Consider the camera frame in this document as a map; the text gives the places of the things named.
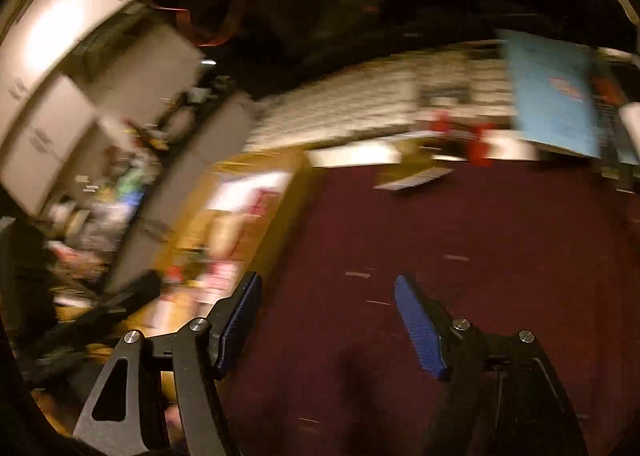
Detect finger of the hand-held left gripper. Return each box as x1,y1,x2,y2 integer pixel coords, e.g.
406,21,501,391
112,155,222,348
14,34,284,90
20,273,162,378

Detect gold cardboard box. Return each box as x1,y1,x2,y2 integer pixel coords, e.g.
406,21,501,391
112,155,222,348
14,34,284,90
120,146,323,342

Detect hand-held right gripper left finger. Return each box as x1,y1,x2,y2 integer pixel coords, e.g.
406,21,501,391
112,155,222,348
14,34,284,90
72,272,263,456

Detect white computer keyboard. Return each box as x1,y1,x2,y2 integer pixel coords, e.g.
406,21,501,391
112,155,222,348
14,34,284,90
249,52,517,153

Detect blue notebook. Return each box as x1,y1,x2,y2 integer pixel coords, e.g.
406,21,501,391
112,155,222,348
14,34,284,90
501,28,610,159

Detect cluttered kitchen counter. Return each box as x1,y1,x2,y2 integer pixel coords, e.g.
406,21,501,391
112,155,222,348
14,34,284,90
42,86,251,287

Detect small red wrapped candy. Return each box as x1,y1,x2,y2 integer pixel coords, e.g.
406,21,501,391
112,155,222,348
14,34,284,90
432,111,495,167

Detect dark red tablecloth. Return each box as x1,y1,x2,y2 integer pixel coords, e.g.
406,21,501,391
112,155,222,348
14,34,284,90
220,156,640,456

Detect white wall cabinets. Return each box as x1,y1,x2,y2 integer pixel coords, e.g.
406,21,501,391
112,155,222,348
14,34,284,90
0,0,213,217

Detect red and white snack packet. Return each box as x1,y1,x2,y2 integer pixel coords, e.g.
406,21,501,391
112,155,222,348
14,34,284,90
196,258,242,298

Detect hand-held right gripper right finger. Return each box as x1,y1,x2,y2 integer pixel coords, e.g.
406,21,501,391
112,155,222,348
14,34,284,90
394,275,588,456

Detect clear plastic snack packet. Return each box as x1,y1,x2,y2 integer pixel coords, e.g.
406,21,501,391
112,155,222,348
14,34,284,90
374,167,457,197

